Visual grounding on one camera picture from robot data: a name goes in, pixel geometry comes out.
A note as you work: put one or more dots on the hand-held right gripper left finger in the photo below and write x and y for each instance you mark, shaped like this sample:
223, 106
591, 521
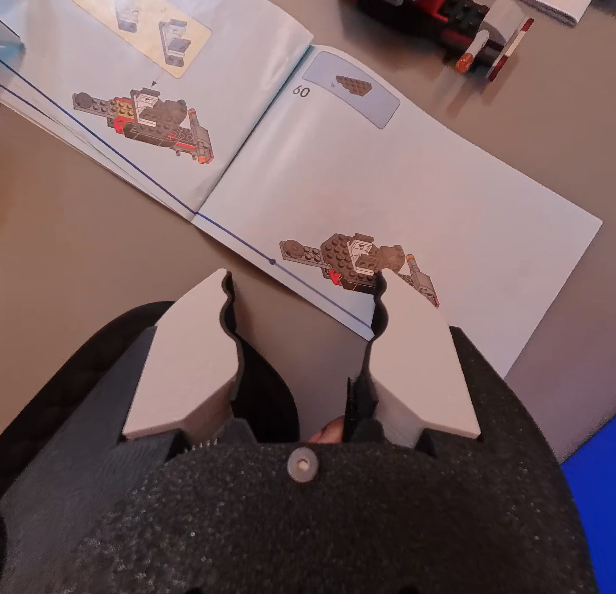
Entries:
187, 358

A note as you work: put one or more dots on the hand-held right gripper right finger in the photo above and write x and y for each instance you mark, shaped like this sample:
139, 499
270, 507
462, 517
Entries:
418, 368

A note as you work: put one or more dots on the blue plastic bin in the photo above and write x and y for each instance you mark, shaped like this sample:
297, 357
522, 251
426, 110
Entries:
592, 507

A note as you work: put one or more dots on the black padded cushion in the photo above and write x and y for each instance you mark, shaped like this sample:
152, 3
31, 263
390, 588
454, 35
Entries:
269, 401

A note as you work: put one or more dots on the open instruction booklet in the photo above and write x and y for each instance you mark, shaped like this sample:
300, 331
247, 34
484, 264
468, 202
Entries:
385, 170

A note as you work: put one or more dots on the person's right hand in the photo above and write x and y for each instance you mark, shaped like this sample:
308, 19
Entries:
329, 431

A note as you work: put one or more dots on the red grey lego model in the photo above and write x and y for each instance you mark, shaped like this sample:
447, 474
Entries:
457, 12

